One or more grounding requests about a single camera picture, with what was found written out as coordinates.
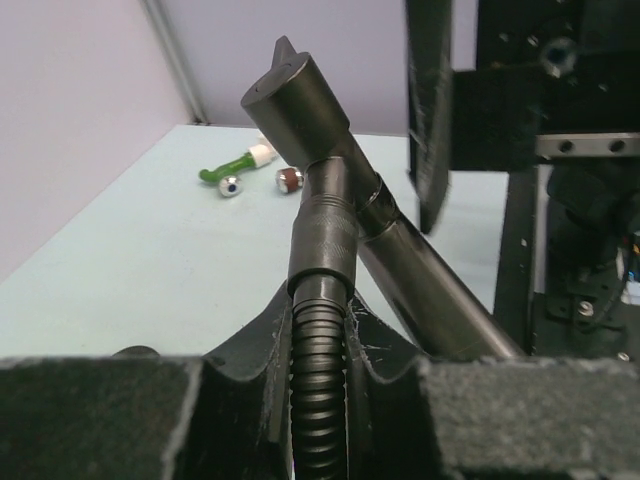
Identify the green tap white elbow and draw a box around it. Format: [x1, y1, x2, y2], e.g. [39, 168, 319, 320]
[198, 134, 278, 198]

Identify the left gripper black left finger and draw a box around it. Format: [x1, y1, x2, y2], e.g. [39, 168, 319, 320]
[1, 289, 292, 479]

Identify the right aluminium frame post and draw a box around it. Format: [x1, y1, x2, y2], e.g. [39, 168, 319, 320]
[140, 0, 210, 125]

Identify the dark metal faucet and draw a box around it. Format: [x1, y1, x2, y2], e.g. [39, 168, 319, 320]
[241, 36, 523, 359]

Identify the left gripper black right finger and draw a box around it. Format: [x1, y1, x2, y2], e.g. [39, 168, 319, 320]
[346, 299, 639, 479]

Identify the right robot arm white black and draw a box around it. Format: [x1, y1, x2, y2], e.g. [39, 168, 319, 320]
[405, 1, 639, 327]

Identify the brown tap white elbow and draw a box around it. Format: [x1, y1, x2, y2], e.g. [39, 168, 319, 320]
[275, 167, 304, 195]

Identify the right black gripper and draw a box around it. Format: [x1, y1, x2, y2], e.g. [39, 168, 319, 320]
[405, 1, 639, 234]

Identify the grey flexible hose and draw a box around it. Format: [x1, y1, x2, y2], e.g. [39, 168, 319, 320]
[287, 192, 361, 480]

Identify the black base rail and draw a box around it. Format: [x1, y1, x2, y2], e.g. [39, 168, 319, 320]
[493, 160, 639, 362]

